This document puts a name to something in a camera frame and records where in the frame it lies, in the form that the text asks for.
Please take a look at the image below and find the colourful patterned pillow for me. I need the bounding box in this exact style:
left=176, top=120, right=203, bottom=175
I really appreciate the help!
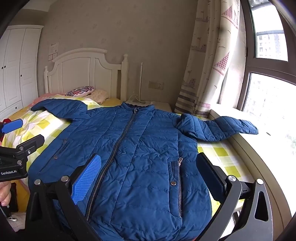
left=65, top=86, right=95, bottom=97

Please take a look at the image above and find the white wardrobe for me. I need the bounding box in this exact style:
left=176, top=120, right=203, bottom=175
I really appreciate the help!
left=1, top=25, right=43, bottom=120

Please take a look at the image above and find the dark framed window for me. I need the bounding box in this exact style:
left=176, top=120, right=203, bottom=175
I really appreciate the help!
left=237, top=1, right=295, bottom=131

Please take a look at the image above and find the beige plush pillow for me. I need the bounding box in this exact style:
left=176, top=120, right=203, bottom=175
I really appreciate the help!
left=87, top=89, right=109, bottom=104

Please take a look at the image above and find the wall power socket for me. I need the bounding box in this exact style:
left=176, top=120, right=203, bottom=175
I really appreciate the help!
left=149, top=81, right=164, bottom=90

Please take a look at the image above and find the blue quilted jacket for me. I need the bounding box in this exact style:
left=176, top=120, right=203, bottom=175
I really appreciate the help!
left=28, top=99, right=258, bottom=240

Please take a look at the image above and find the white window sill ledge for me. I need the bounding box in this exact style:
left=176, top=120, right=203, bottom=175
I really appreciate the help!
left=209, top=104, right=295, bottom=235

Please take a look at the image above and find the white bedside table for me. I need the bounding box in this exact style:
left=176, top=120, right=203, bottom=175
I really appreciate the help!
left=124, top=99, right=173, bottom=113

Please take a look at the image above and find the person's left hand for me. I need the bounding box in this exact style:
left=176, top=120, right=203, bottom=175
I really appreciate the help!
left=0, top=181, right=11, bottom=206

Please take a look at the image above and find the white slim lamp pole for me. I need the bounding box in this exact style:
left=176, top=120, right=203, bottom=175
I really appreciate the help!
left=138, top=62, right=144, bottom=102

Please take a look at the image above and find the white wooden headboard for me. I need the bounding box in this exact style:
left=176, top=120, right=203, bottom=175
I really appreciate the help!
left=44, top=48, right=129, bottom=101

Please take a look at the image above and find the yellow pillow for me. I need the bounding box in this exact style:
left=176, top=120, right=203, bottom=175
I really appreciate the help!
left=101, top=98, right=122, bottom=107

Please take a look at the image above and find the patterned curtain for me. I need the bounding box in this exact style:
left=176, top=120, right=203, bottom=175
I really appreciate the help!
left=175, top=1, right=246, bottom=117

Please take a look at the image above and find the yellow checkered bed sheet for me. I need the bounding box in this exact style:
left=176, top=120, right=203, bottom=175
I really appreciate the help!
left=1, top=94, right=254, bottom=212

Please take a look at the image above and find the wall paper notice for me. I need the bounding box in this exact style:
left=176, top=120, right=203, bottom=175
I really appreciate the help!
left=48, top=42, right=59, bottom=61

